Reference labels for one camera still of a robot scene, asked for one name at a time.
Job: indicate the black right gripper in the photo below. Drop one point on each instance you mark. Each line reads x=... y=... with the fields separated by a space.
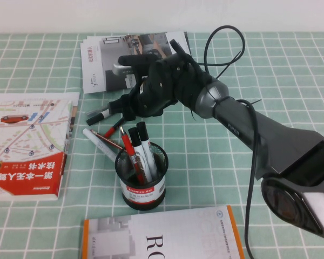
x=162 y=89

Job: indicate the red gel pen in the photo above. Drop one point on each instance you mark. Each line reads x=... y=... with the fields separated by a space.
x=112 y=130

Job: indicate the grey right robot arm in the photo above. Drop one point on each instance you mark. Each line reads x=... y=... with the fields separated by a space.
x=272 y=135

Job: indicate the translucent grey pen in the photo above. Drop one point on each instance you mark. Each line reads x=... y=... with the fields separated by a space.
x=95 y=110

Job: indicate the thin brown pen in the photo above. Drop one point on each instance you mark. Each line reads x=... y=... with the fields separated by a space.
x=108 y=140

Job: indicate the red pen with print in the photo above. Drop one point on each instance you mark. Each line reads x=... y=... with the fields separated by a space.
x=127 y=147

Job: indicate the white silver pen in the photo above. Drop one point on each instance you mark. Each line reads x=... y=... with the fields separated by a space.
x=100 y=144

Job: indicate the black mesh pen holder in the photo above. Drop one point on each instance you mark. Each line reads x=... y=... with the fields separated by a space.
x=145 y=199

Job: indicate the white marker black cap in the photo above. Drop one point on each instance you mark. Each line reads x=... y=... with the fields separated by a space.
x=145 y=145
x=94 y=119
x=136 y=145

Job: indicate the white grey robot brochure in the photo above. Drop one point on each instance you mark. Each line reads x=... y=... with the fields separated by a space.
x=102 y=64

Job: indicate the green grid tablecloth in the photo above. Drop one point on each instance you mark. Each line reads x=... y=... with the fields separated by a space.
x=205 y=162

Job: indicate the red map cover book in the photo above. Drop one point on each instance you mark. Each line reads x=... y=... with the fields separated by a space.
x=29 y=151

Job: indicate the orange white book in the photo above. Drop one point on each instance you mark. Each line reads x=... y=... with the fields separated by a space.
x=164 y=237

